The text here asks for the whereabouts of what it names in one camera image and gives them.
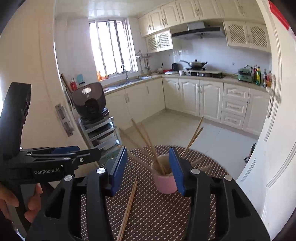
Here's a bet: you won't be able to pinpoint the steel kitchen sink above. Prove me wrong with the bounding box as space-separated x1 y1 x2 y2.
105 76 153 90

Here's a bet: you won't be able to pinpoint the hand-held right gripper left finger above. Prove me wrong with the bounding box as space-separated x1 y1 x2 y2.
25 146 128 241

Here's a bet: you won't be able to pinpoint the white kitchen cabinets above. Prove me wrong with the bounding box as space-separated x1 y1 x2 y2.
102 77 271 137
138 0 266 37

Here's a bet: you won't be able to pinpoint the bunch of wooden chopsticks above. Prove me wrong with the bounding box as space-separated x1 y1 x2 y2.
118 116 208 175

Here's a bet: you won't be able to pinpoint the green countertop appliance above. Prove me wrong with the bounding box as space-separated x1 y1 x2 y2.
238 65 253 82

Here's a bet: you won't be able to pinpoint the white lower kitchen cabinets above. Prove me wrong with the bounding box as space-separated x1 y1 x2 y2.
102 77 271 137

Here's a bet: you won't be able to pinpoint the small lattice-door wall cabinet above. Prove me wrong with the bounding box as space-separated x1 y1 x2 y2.
145 30 173 53

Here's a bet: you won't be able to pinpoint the metal door handle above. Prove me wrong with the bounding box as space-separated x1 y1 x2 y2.
266 75 277 118

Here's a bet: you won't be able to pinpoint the kitchen window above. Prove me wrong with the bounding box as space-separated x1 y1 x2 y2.
88 20 136 80

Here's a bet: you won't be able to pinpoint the white upper kitchen cabinets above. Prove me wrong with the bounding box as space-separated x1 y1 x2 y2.
138 0 266 37

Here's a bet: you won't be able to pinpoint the white panel door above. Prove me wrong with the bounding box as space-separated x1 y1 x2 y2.
236 0 296 241

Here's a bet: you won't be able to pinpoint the person's left hand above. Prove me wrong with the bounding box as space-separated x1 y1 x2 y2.
0 183 43 223

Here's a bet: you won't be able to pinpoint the range hood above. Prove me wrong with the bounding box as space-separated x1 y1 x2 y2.
171 21 226 39

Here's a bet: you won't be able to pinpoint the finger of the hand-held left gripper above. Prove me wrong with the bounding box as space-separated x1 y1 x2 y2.
20 146 80 156
28 148 101 167

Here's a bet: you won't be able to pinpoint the metal door strike plate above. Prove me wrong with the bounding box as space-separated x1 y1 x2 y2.
55 104 74 138

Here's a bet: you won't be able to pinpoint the small black object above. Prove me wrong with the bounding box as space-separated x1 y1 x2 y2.
244 143 257 163

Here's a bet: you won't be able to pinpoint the gas stove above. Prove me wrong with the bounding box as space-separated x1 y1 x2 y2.
186 68 226 79

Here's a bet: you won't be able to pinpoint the dark brown kitchen appliance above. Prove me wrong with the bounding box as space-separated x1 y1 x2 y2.
71 82 110 121

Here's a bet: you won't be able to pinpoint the pink cup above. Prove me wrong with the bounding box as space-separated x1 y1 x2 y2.
151 155 178 194

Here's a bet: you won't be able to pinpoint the red paper strip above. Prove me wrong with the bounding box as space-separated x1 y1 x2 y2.
268 0 290 30

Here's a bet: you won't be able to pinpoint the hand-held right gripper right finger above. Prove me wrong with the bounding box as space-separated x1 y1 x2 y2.
168 147 270 241

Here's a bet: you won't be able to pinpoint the hanging utensil rack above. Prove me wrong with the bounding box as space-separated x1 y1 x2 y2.
135 50 152 72

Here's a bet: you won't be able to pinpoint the wide lattice-door wall cabinet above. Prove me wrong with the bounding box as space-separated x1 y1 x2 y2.
223 20 271 54

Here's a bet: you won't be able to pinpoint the beige kitchen countertop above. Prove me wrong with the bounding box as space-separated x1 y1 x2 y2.
103 71 272 93

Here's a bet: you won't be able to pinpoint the grey metal shelf rack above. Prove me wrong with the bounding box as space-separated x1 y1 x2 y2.
79 116 122 152

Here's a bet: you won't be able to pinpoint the wok with lid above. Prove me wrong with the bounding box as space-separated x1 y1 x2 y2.
180 59 208 69

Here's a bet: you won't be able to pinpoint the brown wooden chopstick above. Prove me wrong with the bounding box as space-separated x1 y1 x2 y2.
116 175 137 241
119 179 139 241

